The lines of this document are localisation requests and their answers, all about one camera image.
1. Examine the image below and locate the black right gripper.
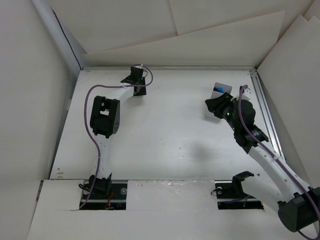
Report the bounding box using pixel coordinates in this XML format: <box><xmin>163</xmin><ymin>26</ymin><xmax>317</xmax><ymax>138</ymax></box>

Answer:
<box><xmin>205</xmin><ymin>92</ymin><xmax>240</xmax><ymax>132</ymax></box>

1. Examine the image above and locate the blue cap highlighter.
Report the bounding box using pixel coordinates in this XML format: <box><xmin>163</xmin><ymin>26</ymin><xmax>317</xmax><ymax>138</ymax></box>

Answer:
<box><xmin>216</xmin><ymin>87</ymin><xmax>224</xmax><ymax>93</ymax></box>

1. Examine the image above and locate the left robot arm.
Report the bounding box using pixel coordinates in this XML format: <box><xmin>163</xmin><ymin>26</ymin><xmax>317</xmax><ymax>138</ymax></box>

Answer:
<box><xmin>89</xmin><ymin>65</ymin><xmax>147</xmax><ymax>199</ymax></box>

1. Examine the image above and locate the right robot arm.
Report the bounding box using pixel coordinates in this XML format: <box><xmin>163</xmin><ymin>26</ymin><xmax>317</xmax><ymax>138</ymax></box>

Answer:
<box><xmin>205</xmin><ymin>92</ymin><xmax>320</xmax><ymax>233</ymax></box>

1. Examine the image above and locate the white compartment organizer box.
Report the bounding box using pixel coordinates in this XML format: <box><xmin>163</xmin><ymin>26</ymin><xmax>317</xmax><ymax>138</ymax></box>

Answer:
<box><xmin>204</xmin><ymin>81</ymin><xmax>233</xmax><ymax>121</ymax></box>

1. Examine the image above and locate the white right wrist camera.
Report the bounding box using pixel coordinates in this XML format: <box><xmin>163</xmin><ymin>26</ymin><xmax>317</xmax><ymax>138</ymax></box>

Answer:
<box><xmin>239</xmin><ymin>85</ymin><xmax>251</xmax><ymax>101</ymax></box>

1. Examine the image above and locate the aluminium rail right side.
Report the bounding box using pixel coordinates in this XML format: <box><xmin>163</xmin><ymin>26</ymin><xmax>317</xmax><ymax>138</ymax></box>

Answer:
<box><xmin>249</xmin><ymin>68</ymin><xmax>283</xmax><ymax>156</ymax></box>

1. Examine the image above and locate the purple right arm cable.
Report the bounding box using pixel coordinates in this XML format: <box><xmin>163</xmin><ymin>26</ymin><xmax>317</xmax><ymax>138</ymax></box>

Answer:
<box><xmin>237</xmin><ymin>84</ymin><xmax>320</xmax><ymax>240</ymax></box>

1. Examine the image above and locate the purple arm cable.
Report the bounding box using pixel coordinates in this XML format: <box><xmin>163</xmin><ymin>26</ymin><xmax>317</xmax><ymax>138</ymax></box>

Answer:
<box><xmin>237</xmin><ymin>84</ymin><xmax>320</xmax><ymax>240</ymax></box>
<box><xmin>79</xmin><ymin>64</ymin><xmax>154</xmax><ymax>210</ymax></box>

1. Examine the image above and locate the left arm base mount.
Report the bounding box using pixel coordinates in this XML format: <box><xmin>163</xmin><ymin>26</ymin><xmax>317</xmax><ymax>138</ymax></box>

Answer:
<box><xmin>79</xmin><ymin>180</ymin><xmax>128</xmax><ymax>211</ymax></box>

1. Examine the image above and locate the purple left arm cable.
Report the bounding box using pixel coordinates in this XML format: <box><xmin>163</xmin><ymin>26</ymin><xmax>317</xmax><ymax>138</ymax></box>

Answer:
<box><xmin>79</xmin><ymin>64</ymin><xmax>154</xmax><ymax>210</ymax></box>

